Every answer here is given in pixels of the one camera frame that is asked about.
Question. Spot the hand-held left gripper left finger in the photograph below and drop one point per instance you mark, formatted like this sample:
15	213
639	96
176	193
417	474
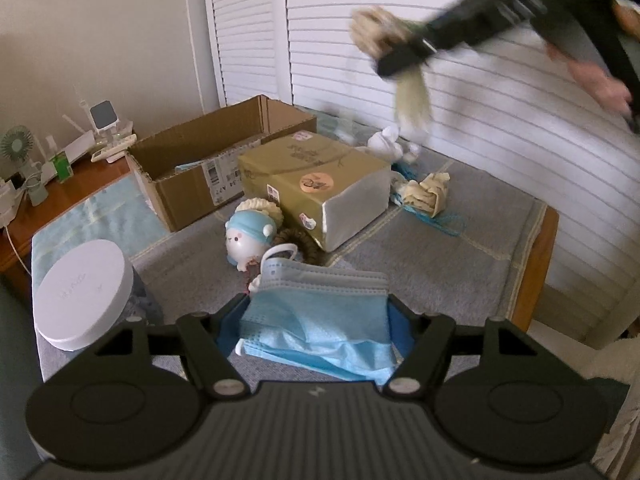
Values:
232	322

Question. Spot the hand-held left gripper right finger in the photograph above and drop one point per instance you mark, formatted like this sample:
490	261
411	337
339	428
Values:
400	325

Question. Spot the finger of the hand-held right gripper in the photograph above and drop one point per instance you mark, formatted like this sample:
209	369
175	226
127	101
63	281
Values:
402	57

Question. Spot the cream fluffy plush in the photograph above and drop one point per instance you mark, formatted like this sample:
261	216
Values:
370	30

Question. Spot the stack of blue face masks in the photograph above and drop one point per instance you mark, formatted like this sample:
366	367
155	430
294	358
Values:
320	310

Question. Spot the white plush toy blue hat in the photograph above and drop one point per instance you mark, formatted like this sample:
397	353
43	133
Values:
247	240

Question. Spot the brown cardboard box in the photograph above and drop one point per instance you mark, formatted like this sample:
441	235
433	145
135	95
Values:
190	195

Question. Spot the person's right hand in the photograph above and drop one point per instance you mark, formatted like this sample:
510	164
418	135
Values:
595	82

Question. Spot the small white plush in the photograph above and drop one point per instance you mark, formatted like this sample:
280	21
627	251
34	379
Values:
387	142

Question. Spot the white louvered closet door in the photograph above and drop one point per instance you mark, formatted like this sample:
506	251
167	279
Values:
500	110
245	35

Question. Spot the brown scrunchie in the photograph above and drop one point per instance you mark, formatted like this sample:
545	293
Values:
305	245

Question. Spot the cream scrunchie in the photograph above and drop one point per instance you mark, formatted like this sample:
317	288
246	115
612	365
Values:
262	205

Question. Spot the wooden low table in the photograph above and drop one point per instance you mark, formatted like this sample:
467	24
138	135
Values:
537	260

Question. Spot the olive wrapped tissue pack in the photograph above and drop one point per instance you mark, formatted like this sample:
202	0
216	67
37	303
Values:
300	170

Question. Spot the white lidded jar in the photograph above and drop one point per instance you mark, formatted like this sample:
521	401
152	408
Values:
82	295

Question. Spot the white remote control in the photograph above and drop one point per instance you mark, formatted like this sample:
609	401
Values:
115	150

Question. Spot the wooden nightstand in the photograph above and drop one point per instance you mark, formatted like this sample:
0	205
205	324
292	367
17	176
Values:
60	197

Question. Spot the white fluffy cloth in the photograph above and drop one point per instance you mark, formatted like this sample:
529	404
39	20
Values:
612	355

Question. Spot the small green box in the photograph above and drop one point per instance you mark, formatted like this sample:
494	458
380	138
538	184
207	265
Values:
62	169

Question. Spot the white router with antennas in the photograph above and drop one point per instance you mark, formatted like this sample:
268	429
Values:
75	147

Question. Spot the white power strip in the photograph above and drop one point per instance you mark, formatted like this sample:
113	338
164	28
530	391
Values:
10	202

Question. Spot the small green desk fan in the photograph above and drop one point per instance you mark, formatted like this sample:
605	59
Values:
17	147

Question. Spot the white camera grey screen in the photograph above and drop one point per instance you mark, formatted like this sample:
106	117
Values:
100	117

